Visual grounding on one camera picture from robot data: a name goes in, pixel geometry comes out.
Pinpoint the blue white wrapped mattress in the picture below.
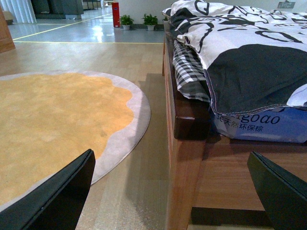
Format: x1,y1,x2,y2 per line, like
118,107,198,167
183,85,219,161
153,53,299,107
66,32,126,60
213,107,307,143

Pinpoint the wooden cabinet at left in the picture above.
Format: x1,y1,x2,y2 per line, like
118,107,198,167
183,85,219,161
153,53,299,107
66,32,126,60
0,8,15,53

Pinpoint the black white checkered sheet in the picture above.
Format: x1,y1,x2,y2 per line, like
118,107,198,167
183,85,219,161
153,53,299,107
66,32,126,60
173,40,211,103

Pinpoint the potted green plant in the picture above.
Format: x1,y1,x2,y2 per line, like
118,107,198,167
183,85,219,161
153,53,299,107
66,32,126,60
142,14,158,31
119,14,134,30

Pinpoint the right potted green plant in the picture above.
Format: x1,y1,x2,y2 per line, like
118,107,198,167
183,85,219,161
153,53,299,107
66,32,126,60
142,14,158,31

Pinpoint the wooden bed frame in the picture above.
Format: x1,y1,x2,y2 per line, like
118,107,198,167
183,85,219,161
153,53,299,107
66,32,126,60
163,22,307,230

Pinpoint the red fire extinguisher cabinet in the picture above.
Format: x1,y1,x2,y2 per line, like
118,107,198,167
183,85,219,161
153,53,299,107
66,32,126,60
112,2,120,28

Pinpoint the round yellow grey rug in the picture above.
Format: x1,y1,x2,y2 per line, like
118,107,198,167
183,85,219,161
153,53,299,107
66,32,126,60
0,71,151,209

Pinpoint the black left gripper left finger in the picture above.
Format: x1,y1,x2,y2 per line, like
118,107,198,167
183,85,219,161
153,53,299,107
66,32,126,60
0,149,95,230

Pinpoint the left potted green plant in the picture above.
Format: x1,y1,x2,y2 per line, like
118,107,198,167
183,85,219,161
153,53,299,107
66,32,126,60
119,14,134,30

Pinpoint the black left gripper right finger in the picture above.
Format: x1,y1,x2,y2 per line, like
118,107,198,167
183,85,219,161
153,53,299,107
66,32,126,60
247,151,307,230

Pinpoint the grey wall socket panel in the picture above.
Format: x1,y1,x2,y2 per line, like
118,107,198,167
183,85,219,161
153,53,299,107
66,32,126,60
277,0,295,9

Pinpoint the black white patterned duvet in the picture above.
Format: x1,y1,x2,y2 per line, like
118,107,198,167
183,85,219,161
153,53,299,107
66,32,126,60
162,0,307,115

